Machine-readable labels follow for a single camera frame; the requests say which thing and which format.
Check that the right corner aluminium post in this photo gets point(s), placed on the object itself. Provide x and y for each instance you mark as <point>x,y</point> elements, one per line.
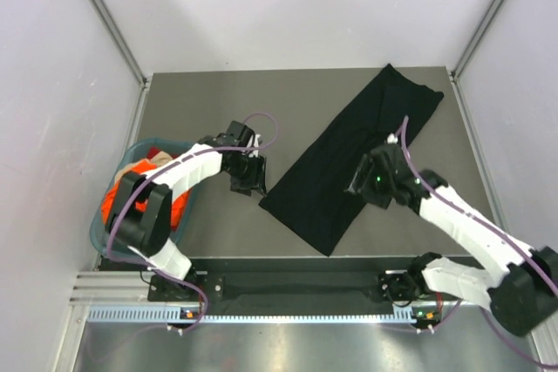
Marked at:
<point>486,22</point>

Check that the black t-shirt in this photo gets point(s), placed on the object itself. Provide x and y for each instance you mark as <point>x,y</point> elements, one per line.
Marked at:
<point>311,199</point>

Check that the left corner aluminium post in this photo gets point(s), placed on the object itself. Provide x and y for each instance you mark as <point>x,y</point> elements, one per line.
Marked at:
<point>115,34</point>

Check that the red garment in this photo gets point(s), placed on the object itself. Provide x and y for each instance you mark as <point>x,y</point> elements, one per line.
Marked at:
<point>153,152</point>

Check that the beige garment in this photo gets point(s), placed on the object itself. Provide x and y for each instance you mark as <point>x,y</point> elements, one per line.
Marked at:
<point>160,159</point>

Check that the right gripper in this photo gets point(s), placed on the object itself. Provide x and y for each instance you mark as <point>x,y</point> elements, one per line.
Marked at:
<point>367,167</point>

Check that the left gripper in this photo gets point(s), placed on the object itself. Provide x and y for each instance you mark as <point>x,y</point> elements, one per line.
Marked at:
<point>255,180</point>

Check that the aluminium frame rail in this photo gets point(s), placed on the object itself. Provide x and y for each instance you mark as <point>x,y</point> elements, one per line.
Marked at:
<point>109,287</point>

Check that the slotted cable duct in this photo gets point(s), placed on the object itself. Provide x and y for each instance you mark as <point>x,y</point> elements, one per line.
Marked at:
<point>187,315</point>

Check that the corner aluminium post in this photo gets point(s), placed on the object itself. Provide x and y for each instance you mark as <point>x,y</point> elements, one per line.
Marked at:
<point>486,22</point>
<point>115,34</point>

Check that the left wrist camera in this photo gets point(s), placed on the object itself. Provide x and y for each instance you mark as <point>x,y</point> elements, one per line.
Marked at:
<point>240,135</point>

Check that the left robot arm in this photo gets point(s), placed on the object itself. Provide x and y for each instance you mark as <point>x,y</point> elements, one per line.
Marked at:
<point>141,213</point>

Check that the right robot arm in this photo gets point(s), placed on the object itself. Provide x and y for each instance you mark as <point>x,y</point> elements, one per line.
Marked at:
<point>513,281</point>

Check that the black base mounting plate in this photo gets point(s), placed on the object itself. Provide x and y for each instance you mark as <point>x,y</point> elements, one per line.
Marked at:
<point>346,285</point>

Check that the orange t-shirt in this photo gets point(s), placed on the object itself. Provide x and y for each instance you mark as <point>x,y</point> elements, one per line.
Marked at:
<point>179,205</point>

